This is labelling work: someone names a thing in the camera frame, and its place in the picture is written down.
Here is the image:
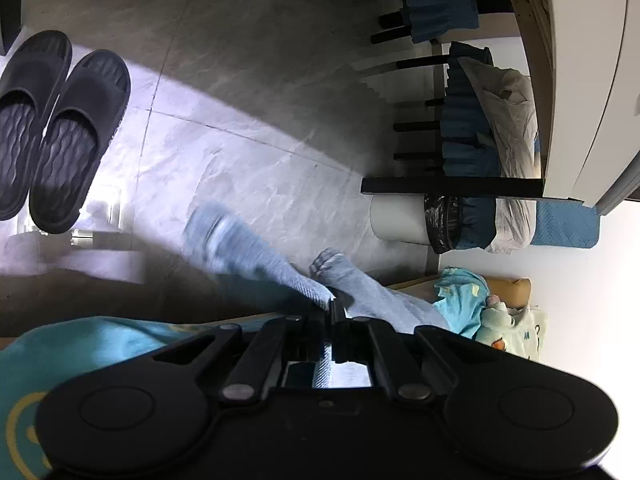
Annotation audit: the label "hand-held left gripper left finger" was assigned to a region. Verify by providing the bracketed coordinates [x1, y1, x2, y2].
[150, 297, 336, 404]

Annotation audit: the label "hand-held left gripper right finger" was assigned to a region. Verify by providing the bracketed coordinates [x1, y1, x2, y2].
[332, 297, 482, 403]

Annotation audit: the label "blue denim jeans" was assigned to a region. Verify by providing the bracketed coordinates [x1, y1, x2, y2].
[182, 202, 451, 391]

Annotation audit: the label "white trash bin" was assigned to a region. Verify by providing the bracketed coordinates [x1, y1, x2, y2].
[369, 194, 431, 246]

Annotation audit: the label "black trash bag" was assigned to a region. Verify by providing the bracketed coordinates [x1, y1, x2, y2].
[423, 192, 466, 255]

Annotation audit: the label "black wooden chair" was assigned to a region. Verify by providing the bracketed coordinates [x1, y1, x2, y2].
[320, 0, 513, 46]
[350, 42, 546, 273]

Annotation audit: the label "dark blue towel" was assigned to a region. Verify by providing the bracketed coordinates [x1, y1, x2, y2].
[440, 41, 502, 252]

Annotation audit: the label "blue quilted cushion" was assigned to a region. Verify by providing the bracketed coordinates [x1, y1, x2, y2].
[529, 199, 601, 250]

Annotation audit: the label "teal printed bed sheet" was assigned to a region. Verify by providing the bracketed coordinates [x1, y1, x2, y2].
[0, 266, 492, 480]

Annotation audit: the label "clear plastic box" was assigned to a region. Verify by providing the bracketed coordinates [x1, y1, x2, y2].
[69, 186, 123, 247]

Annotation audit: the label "grey pillow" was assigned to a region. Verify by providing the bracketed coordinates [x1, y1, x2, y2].
[457, 55, 540, 255]

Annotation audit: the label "black slipper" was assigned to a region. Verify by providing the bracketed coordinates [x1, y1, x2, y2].
[0, 30, 74, 221]
[28, 49, 132, 235]

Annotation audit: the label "blue ruffled seat cushion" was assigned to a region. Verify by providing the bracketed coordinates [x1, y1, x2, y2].
[402, 0, 480, 45]

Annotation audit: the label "white desk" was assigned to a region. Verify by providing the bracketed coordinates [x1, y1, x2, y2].
[499, 0, 640, 217]

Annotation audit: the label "tan bed frame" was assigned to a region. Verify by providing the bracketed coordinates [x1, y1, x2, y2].
[387, 275, 532, 311]

